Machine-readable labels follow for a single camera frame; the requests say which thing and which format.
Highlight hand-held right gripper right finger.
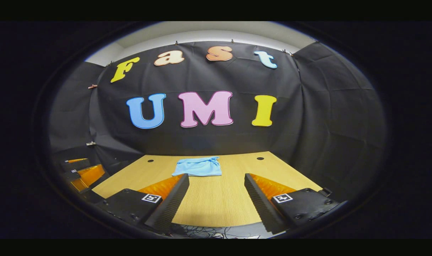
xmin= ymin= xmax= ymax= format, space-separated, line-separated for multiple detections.
xmin=244 ymin=173 xmax=348 ymax=235

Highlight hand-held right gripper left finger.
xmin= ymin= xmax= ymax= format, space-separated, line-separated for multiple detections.
xmin=95 ymin=174 xmax=190 ymax=235

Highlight light blue T-shirt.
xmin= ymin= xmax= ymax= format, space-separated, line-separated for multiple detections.
xmin=172 ymin=156 xmax=222 ymax=177

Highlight tangled floor cables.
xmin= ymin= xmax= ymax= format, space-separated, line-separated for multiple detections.
xmin=172 ymin=224 xmax=263 ymax=239

